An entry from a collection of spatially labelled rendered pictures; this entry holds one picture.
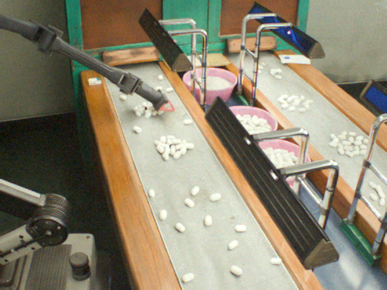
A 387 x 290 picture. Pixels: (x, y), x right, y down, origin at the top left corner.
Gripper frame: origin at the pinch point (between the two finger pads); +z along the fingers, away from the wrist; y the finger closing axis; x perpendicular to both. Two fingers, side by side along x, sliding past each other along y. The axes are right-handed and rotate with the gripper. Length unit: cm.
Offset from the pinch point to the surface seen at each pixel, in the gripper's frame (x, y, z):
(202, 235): 9, -76, -8
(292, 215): -22, -110, -25
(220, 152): -5.6, -38.0, 5.4
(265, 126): -20.8, -20.4, 27.7
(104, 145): 21.3, -21.2, -25.3
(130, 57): 1, 49, -11
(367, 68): -100, 123, 191
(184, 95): -6.1, 10.0, 5.8
